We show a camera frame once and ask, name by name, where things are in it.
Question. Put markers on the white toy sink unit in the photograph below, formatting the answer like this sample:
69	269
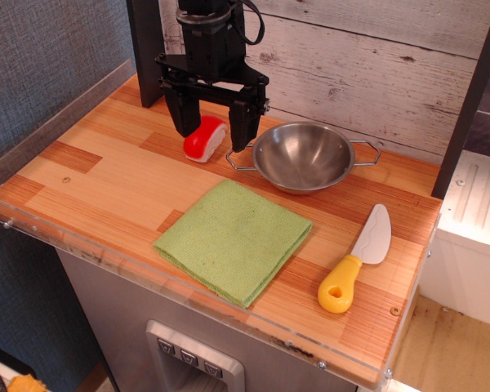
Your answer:
456	272

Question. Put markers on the green towel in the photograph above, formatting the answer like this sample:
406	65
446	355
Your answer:
233	241

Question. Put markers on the clear acrylic edge guard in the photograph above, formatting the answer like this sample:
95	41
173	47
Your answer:
287	309

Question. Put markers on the dark grey left post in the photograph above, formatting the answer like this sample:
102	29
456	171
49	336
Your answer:
148	43

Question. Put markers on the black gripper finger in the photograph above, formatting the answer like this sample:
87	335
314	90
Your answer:
183	108
244	120

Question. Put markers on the steel bowl with wire handles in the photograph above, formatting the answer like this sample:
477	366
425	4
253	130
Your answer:
306	157

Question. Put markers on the yellow handled toy knife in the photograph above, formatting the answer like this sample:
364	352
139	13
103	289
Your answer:
336	291

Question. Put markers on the silver dispenser button panel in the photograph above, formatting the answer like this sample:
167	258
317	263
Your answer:
185	364

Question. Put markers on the orange object bottom left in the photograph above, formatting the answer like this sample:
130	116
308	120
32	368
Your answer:
26	383

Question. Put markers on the dark grey post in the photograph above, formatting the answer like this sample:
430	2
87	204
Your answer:
148	43
465	119

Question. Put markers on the dark grey right post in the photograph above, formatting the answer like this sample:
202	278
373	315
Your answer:
465	119

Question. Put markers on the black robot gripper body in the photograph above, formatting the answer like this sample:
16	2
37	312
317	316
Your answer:
213	67

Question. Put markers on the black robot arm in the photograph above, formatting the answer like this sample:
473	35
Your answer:
195	12

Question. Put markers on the grey toy fridge cabinet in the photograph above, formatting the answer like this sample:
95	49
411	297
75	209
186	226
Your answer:
118	311

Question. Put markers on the red white toy sushi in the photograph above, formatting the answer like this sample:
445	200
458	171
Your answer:
203	142

